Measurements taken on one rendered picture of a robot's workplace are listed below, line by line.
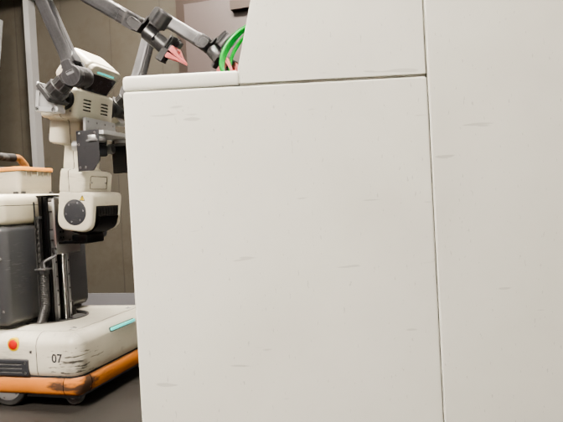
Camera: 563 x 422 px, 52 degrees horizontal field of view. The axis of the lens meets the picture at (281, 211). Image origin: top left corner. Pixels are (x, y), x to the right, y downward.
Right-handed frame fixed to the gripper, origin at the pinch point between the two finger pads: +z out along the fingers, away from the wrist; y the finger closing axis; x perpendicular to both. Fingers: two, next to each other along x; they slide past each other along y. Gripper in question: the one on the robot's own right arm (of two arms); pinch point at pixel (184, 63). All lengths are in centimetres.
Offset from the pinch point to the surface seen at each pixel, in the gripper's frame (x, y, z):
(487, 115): -74, 38, 96
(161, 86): -91, 5, 46
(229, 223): -88, -8, 72
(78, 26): 178, -50, -179
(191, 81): -89, 9, 50
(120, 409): -8, -111, 61
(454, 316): -76, 5, 116
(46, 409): -12, -131, 40
